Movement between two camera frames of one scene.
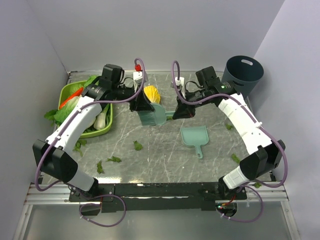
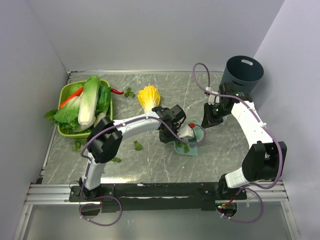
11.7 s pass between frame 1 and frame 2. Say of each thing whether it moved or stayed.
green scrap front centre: stayed
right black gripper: moved
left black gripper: moved
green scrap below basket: stayed
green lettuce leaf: stayed
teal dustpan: moved
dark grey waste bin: stayed
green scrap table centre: stayed
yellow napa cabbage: stayed
